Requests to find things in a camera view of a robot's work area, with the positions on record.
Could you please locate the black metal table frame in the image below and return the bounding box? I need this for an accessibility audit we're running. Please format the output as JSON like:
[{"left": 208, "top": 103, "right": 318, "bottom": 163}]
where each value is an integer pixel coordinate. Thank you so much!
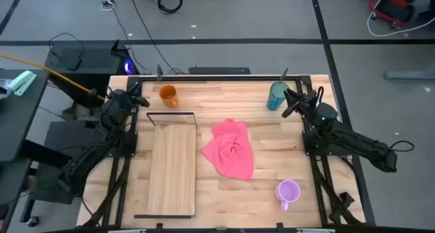
[{"left": 80, "top": 74, "right": 366, "bottom": 233}]

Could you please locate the clear plastic packet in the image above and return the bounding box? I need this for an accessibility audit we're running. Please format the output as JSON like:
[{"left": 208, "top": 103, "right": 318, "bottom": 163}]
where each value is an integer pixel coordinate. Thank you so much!
[{"left": 0, "top": 78, "right": 13, "bottom": 100}]

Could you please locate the coiled black cable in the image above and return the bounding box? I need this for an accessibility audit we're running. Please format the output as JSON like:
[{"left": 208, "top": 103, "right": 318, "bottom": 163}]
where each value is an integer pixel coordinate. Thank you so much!
[{"left": 157, "top": 0, "right": 184, "bottom": 15}]

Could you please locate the teal translucent tumbler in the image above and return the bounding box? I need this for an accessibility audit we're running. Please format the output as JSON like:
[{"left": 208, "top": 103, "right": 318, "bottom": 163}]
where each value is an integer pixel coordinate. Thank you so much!
[{"left": 266, "top": 82, "right": 291, "bottom": 111}]

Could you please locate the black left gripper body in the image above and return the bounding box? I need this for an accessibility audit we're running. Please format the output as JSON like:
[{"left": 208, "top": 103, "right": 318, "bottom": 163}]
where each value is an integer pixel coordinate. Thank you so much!
[{"left": 109, "top": 88, "right": 139, "bottom": 109}]

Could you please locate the long black floor cable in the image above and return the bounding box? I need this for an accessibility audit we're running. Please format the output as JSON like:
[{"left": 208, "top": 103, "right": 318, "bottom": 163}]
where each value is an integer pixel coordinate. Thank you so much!
[{"left": 126, "top": 0, "right": 186, "bottom": 75}]

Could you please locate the purple plastic mug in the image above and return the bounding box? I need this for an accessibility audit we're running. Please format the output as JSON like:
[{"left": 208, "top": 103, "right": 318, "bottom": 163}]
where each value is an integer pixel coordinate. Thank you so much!
[{"left": 274, "top": 179, "right": 302, "bottom": 212}]

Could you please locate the white cable with plug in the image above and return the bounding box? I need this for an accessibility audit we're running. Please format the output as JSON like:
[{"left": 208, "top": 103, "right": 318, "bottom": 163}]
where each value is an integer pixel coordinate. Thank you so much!
[{"left": 100, "top": 0, "right": 118, "bottom": 12}]

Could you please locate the black computer tower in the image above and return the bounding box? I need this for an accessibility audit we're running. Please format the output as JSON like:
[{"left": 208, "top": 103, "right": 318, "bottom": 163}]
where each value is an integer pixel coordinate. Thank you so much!
[{"left": 43, "top": 39, "right": 139, "bottom": 109}]

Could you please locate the black equipment box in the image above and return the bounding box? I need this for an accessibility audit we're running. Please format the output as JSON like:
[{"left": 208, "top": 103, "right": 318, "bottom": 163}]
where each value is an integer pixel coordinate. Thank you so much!
[
  {"left": 29, "top": 163, "right": 82, "bottom": 205},
  {"left": 43, "top": 120, "right": 109, "bottom": 160}
]

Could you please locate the pink cloth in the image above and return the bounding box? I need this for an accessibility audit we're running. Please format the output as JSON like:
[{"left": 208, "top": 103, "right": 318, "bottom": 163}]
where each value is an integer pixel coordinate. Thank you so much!
[{"left": 201, "top": 118, "right": 255, "bottom": 181}]

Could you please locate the black side desk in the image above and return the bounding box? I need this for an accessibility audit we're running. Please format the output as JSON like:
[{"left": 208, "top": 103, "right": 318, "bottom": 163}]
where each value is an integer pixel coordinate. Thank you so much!
[{"left": 0, "top": 69, "right": 50, "bottom": 207}]

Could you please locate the grey metal table foot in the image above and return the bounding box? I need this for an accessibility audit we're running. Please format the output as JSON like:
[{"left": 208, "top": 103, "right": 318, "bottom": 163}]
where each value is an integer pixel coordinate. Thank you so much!
[{"left": 384, "top": 65, "right": 435, "bottom": 82}]

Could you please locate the red and black cart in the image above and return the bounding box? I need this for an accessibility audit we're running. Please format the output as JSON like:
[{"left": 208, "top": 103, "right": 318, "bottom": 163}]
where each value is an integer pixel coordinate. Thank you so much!
[{"left": 368, "top": 0, "right": 417, "bottom": 26}]

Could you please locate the black power strip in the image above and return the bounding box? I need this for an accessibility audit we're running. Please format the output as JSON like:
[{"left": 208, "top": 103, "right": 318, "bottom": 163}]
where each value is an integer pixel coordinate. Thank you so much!
[{"left": 188, "top": 67, "right": 251, "bottom": 75}]

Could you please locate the small black adapter box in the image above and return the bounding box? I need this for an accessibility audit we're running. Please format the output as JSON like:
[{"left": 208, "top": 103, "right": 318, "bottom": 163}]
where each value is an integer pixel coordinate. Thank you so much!
[{"left": 66, "top": 49, "right": 83, "bottom": 71}]

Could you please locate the mint green stapler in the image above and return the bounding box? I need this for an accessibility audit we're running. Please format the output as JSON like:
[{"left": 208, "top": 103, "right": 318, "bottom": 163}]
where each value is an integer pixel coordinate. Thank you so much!
[{"left": 7, "top": 70, "right": 37, "bottom": 97}]

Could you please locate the thin black looped cable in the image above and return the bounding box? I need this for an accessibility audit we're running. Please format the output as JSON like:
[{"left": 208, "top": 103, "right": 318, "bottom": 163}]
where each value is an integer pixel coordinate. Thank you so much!
[{"left": 48, "top": 32, "right": 85, "bottom": 59}]

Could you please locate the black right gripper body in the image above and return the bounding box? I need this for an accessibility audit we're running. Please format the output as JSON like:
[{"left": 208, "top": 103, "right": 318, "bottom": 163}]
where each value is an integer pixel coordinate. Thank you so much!
[{"left": 298, "top": 91, "right": 321, "bottom": 113}]

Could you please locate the yellow cable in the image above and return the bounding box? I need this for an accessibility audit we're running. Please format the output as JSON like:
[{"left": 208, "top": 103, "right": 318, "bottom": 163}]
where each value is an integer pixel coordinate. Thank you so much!
[{"left": 0, "top": 53, "right": 106, "bottom": 101}]

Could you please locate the orange plastic mug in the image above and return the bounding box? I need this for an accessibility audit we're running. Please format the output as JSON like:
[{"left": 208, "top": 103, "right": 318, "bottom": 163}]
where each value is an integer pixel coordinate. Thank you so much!
[{"left": 158, "top": 84, "right": 179, "bottom": 109}]

